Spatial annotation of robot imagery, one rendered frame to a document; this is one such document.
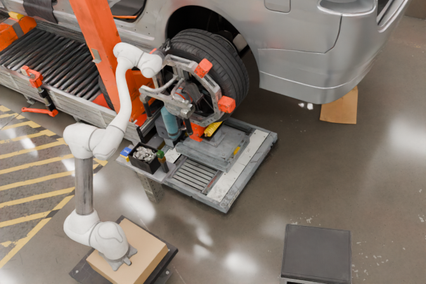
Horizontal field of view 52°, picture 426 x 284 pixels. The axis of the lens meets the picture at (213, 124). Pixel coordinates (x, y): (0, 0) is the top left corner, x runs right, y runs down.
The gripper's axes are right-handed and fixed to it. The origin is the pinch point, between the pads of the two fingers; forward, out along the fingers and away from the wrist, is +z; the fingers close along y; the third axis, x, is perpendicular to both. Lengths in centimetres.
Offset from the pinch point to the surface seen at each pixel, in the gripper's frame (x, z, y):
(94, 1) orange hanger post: 46, -14, -19
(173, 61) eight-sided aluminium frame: -9.1, -13.9, 3.3
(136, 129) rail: -56, 14, -76
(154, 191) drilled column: -90, -28, -65
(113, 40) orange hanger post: 18.5, -5.1, -30.4
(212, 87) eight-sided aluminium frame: -33.2, -20.7, 20.3
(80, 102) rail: -22, 37, -125
